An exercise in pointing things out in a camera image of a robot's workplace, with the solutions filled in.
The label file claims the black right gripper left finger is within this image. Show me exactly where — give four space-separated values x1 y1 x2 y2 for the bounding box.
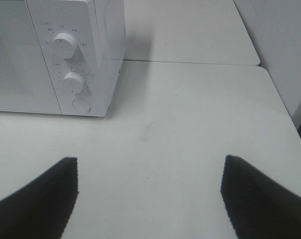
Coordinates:
0 157 79 239

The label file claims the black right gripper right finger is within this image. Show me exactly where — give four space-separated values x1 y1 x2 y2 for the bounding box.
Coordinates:
220 155 301 239

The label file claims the round white door button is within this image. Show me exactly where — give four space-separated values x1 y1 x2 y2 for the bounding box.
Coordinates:
72 99 91 113

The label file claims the white microwave door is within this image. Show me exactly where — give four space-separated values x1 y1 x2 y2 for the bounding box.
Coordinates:
0 0 61 115

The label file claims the upper white power knob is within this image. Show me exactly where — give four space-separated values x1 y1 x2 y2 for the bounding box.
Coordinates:
52 32 78 59

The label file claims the white microwave oven body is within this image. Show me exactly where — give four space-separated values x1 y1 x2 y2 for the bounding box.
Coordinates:
26 0 126 117

